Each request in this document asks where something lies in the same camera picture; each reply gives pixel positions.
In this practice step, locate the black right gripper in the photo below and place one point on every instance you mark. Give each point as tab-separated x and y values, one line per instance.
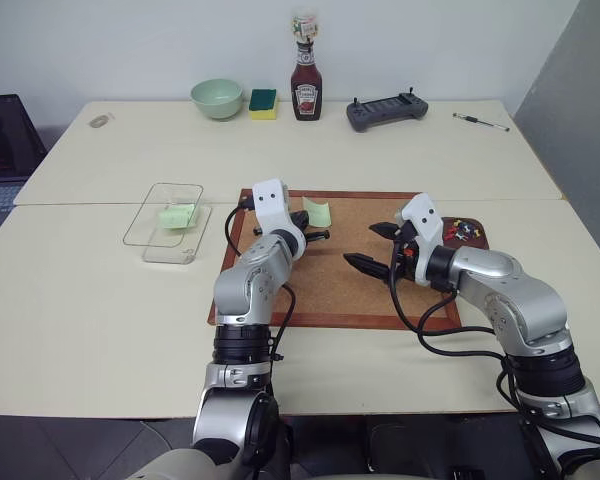
405	262

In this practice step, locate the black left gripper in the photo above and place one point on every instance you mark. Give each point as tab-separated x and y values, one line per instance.
316	236

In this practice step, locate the single green sticky note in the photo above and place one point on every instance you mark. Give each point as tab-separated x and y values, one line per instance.
319	212

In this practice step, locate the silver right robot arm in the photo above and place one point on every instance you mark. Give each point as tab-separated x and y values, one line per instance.
505	280

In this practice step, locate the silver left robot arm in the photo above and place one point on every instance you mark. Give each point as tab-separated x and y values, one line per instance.
252	280

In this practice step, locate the brown tray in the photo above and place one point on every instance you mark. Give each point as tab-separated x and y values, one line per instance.
482	242

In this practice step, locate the clear plastic box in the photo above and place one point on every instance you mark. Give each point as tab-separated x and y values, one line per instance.
190	245

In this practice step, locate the green sticky note stack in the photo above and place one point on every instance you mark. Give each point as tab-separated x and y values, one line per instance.
176	217

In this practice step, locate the wood-framed cork board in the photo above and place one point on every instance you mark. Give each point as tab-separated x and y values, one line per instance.
340	290

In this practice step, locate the red pushpin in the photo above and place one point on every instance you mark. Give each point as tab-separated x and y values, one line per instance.
450	231

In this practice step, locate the white pushpin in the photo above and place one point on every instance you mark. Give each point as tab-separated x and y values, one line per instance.
461	233

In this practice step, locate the yellow and green sponge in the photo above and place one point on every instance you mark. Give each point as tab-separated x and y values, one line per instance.
263	105

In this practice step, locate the ketchup bottle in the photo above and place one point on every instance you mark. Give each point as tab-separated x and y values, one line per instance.
307	92

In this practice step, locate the grey handheld controller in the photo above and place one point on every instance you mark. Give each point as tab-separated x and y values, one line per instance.
385	114

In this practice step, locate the pale green bowl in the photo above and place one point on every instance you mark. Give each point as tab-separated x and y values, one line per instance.
216	102

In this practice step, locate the black and white pen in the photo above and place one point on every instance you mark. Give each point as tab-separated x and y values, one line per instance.
480	121

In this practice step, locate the small clear plastic jar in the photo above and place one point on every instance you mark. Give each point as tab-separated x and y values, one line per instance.
302	29

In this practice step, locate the grey partition panel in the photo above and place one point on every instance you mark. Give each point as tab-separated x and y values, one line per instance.
575	100

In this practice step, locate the beige robot torso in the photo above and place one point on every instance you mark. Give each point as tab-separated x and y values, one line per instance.
190	467

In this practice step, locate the open laptop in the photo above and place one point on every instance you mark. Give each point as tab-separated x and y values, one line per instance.
0	140

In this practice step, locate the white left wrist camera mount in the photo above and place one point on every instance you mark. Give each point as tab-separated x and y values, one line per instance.
272	205

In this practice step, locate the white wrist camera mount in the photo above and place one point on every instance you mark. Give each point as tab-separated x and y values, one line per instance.
272	205
425	220

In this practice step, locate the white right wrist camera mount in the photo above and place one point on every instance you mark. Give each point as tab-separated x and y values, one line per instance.
425	220

